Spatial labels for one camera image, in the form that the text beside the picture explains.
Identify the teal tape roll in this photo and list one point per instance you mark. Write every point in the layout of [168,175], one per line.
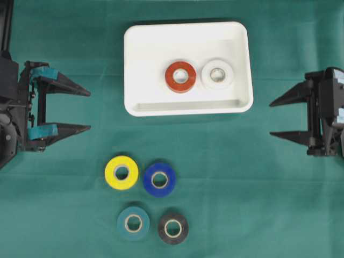
[133,223]

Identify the black tape roll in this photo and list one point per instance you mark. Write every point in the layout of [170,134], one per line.
[173,228]

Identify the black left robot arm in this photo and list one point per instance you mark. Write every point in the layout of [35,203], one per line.
[10,75]

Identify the white tape roll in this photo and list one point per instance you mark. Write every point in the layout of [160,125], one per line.
[217,74]

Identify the red tape roll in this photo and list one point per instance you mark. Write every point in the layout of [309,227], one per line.
[180,77]

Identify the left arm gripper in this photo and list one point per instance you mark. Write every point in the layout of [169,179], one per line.
[36,139]

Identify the black left frame rail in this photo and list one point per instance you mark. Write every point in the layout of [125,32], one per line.
[6,12]

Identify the yellow tape roll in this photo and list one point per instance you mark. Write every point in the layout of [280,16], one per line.
[121,172]

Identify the blue tape roll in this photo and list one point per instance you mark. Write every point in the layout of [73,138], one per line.
[159,179]

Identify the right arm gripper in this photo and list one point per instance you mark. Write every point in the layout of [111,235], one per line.
[325,92]

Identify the white plastic tray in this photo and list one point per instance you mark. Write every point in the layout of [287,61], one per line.
[150,49]

